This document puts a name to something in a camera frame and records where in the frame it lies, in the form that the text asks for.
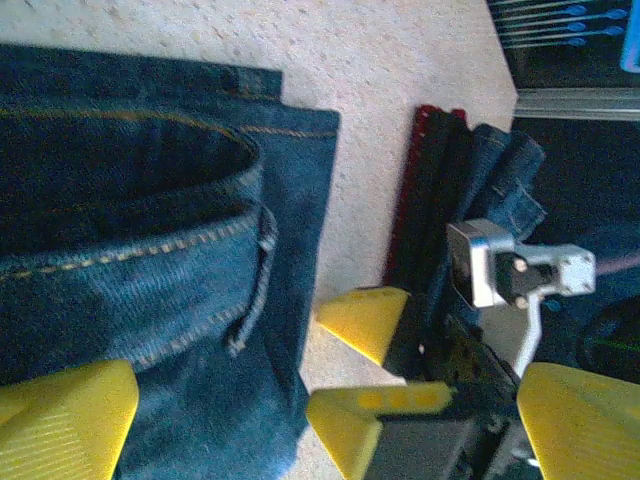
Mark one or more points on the aluminium frame post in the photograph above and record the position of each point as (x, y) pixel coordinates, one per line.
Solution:
(575, 105)

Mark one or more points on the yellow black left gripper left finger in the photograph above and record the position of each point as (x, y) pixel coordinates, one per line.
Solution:
(60, 425)

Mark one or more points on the dark denim skirt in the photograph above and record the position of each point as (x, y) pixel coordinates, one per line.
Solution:
(150, 200)
(510, 170)

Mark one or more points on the black skirt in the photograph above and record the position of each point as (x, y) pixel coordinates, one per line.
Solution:
(440, 175)

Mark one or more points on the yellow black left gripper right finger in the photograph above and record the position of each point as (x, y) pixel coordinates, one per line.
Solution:
(585, 430)

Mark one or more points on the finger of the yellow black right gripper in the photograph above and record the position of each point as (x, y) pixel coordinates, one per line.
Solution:
(350, 420)
(370, 320)

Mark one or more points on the red polka dot skirt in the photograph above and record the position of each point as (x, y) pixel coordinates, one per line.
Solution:
(402, 200)

